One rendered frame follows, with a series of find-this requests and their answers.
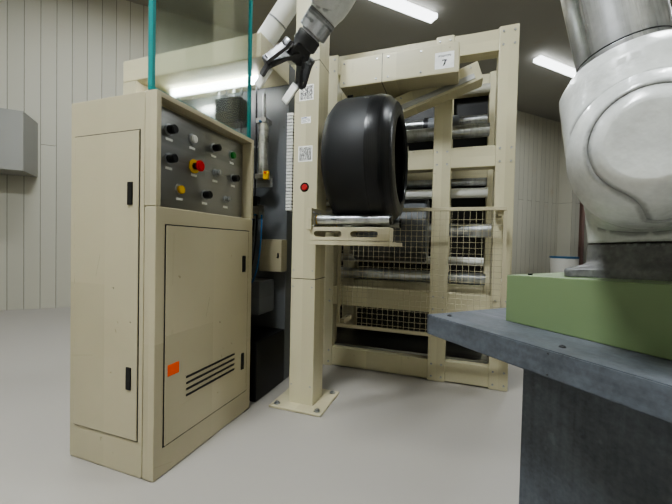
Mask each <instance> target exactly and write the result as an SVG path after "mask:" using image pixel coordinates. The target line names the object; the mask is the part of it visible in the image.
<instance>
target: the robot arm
mask: <svg viewBox="0 0 672 504"><path fill-rule="evenodd" d="M311 1H312V4H311V6H310V7H309V8H308V10H307V12H306V13H305V15H304V17H303V18H302V20H301V24H302V25H303V27H300V28H299V29H298V31H297V32H296V34H295V36H294V38H295V39H294V41H293V42H292V41H291V40H290V39H289V38H288V37H287V36H285V38H284V39H283V40H282V42H280V43H279V44H278V45H276V46H275V47H274V48H272V49H271V50H270V51H268V52H267V53H266V54H264V55H263V56H262V59H263V62H264V63H265V64H264V66H263V67H262V69H261V71H260V73H259V74H260V75H259V76H258V78H257V80H256V81H255V83H254V84H255V85H256V86H257V88H258V89H260V90H261V88H262V86H263V85H264V83H265V82H266V80H267V79H268V77H269V76H270V74H271V72H272V71H273V70H272V69H271V68H273V67H275V66H277V65H279V64H282V63H284V62H286V61H292V62H293V63H295V64H296V76H295V83H294V82H293V83H292V84H291V86H290V87H289V89H288V90H287V92H286V93H285V95H284V96H283V98H282V101H283V102H284V103H285V104H286V105H288V103H289V102H290V100H291V99H292V97H293V96H294V95H295V94H296V93H297V91H298V90H299V89H300V90H302V89H305V88H306V85H307V82H308V79H309V75H310V72H311V69H312V67H313V65H314V63H315V60H314V59H313V58H311V57H310V55H311V54H314V53H315V52H316V50H317V49H318V47H319V45H320V44H319V42H321V43H322V44H324V43H325V41H326V40H327V38H328V37H329V35H330V34H331V32H333V30H334V28H335V27H336V26H337V25H338V24H339V23H340V22H341V21H342V20H343V19H344V18H345V17H346V15H347V14H348V13H349V11H350V10H351V8H352V6H353V5H354V3H355V1H356V0H311ZM560 1H561V6H562V10H563V15H564V19H565V24H566V29H567V33H568V38H569V42H570V47H571V51H572V56H573V60H574V65H575V70H576V74H575V76H574V77H573V78H572V80H571V81H570V83H569V85H568V86H567V88H566V89H565V91H564V93H563V94H562V96H561V98H560V101H559V112H560V120H561V127H562V135H563V143H564V152H565V158H566V170H567V176H568V179H569V182H570V185H571V187H572V189H573V191H574V193H575V195H576V196H577V198H578V199H579V201H580V202H581V203H582V204H583V206H584V212H585V223H586V230H587V242H588V244H590V245H588V246H587V256H586V263H584V264H582V265H578V266H573V267H569V268H565V269H564V276H565V277H587V278H610V279H633V280H655V281H672V7H671V4H670V0H560ZM288 48H289V49H288Z"/></svg>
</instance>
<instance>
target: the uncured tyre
mask: <svg viewBox="0 0 672 504"><path fill-rule="evenodd" d="M367 96H370V98H363V97H367ZM367 96H359V97H352V98H345V99H343V100H341V101H339V102H337V103H336V104H335V106H334V107H333V109H332V110H331V111H330V113H329V114H328V116H327V118H326V121H325V124H324V128H323V133H322V141H321V168H322V177H323V183H324V188H325V193H326V196H327V199H328V202H329V204H330V207H331V208H332V210H333V211H334V213H335V214H336V215H345V214H392V215H393V221H394V220H396V219H397V218H398V217H399V216H400V215H401V214H402V211H403V208H404V203H405V196H406V189H407V176H408V148H407V134H406V126H405V120H404V114H403V110H402V106H401V104H400V103H399V102H398V101H397V100H396V99H395V98H393V97H392V96H391V95H388V94H375V95H367Z"/></svg>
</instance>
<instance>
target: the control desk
mask: <svg viewBox="0 0 672 504"><path fill-rule="evenodd" d="M253 173H254V140H252V139H250V138H248V137H247V136H245V135H243V134H241V133H239V132H237V131H235V130H233V129H232V128H230V127H228V126H226V125H224V124H222V123H220V122H218V121H217V120H215V119H213V118H211V117H209V116H207V115H205V114H203V113H202V112H200V111H198V110H196V109H194V108H192V107H190V106H188V105H187V104H185V103H183V102H181V101H179V100H177V99H175V98H173V97H172V96H170V95H168V94H166V93H164V92H162V91H161V90H159V89H152V90H147V91H143V92H137V93H131V94H125V95H120V96H114V97H108V98H102V99H96V100H90V101H85V102H79V103H73V104H72V123H71V314H70V455H72V456H75V457H78V458H81V459H84V460H87V461H90V462H93V463H96V464H99V465H102V466H105V467H108V468H111V469H114V470H117V471H120V472H123V473H126V474H129V475H132V476H135V477H138V478H143V479H144V480H147V481H150V482H154V481H156V480H157V479H158V478H159V477H161V476H162V475H163V474H164V473H166V472H167V471H168V470H170V469H171V468H172V467H173V466H175V465H176V464H177V463H179V462H180V461H181V460H182V459H184V458H185V457H186V456H188V455H189V454H190V453H191V452H193V451H194V450H195V449H196V448H198V447H199V446H200V445H202V444H203V443H204V442H205V441H207V440H208V439H209V438H211V437H212V436H213V435H214V434H216V433H217V432H218V431H220V430H221V429H222V428H223V427H225V426H226V425H227V424H228V423H230V422H231V421H232V420H234V419H235V418H236V417H237V416H239V415H240V414H241V413H243V412H244V411H245V410H246V409H248V408H249V396H250V337H251V278H252V219H253ZM178 361H179V372H178V373H176V374H173V375H171V376H169V377H168V365H170V364H173V363H175V362H178Z"/></svg>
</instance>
